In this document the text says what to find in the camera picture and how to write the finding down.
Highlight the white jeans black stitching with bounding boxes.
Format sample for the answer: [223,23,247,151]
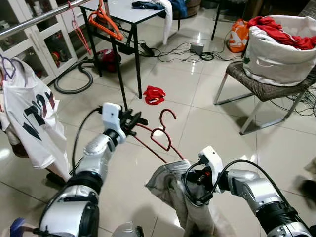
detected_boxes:
[144,158,233,237]

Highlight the red wire hanger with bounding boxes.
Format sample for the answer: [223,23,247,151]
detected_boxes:
[66,2,92,54]
[129,108,186,164]

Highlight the orange hanger bunch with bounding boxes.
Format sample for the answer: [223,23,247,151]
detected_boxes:
[88,0,124,43]

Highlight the purple hanger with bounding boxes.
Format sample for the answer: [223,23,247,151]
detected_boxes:
[0,54,28,85]

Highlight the red cloth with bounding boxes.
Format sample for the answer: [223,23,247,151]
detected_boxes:
[143,85,167,106]

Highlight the black metal clothes rack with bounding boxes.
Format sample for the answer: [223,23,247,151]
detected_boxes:
[0,0,130,189]

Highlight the red vacuum cleaner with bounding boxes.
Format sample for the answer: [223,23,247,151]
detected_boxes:
[94,48,122,73]

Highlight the black power adapter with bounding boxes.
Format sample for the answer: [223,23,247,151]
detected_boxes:
[139,42,155,58]

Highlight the grey power box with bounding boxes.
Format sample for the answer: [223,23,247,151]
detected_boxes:
[190,41,206,55]

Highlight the white long sleeve garment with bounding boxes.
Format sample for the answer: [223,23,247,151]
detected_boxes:
[158,0,174,45]

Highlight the white table black legs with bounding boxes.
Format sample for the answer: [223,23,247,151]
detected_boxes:
[79,0,189,100]

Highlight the brown plaid chair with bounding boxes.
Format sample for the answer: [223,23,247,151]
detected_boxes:
[213,0,316,135]

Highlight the person's black socked foot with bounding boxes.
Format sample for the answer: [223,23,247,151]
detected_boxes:
[298,180,316,201]

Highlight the blue jeans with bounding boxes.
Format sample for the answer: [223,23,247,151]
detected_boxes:
[130,0,189,20]

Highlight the orange printed bag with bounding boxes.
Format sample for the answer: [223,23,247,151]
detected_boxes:
[227,18,250,54]

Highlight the white laundry bag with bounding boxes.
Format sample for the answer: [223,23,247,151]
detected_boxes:
[241,14,316,87]

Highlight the blue bristle hand brush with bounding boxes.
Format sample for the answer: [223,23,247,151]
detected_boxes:
[9,217,26,237]

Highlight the red sports garment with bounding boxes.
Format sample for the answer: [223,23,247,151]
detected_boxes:
[246,15,316,51]

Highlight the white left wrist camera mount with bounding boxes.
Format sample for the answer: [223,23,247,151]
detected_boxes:
[101,102,128,142]

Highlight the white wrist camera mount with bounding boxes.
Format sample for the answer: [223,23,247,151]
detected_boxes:
[197,145,224,191]
[101,102,128,142]

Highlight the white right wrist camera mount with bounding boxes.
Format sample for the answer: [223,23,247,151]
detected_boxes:
[197,145,224,191]

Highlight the grey vacuum hose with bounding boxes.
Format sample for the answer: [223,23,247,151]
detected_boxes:
[54,59,95,95]

